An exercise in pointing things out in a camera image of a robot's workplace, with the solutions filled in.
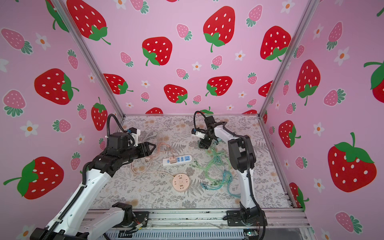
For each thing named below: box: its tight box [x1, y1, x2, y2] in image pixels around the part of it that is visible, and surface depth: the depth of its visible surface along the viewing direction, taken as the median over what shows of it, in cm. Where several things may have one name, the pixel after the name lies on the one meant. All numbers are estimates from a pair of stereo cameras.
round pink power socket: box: [172, 173, 190, 191], surface depth 85 cm
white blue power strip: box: [162, 154, 193, 166], surface depth 95 cm
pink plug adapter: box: [169, 156, 177, 164], surface depth 90 cm
